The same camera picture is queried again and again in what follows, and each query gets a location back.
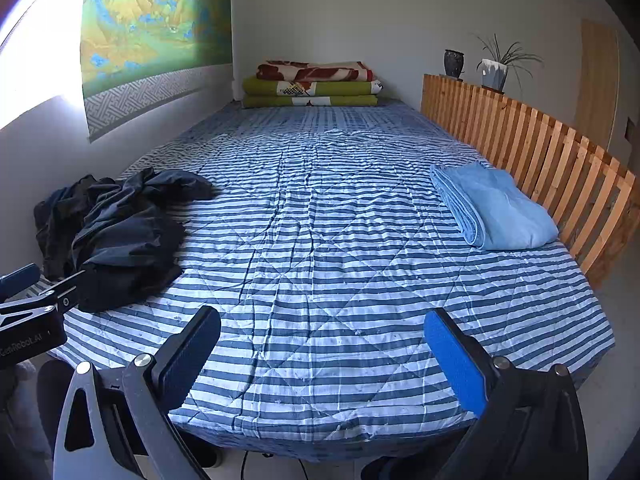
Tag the grey-blue pants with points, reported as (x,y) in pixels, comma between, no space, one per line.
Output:
(135,220)

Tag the folded light blue towel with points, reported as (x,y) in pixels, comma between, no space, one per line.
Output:
(500,210)

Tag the folded red floral blanket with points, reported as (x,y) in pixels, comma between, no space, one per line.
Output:
(320,71)

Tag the blue white striped quilt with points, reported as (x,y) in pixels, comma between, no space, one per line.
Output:
(320,240)

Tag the wooden slatted bed rail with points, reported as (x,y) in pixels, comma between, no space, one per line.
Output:
(550,160)

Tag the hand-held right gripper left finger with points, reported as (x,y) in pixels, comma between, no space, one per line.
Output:
(187,355)

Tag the potted plant in white pot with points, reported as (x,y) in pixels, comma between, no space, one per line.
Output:
(494,74)

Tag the dark ceramic vase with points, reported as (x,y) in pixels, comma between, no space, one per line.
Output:
(454,64)

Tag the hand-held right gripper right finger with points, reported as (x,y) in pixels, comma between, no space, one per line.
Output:
(452,355)

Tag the folded green blanket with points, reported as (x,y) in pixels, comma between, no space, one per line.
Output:
(330,91)

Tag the light wooden door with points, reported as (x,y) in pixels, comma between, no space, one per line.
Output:
(597,85)

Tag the landscape wall tapestry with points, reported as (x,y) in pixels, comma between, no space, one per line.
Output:
(150,25)

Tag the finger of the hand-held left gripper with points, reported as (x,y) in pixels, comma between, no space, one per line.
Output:
(20,280)
(60,295)

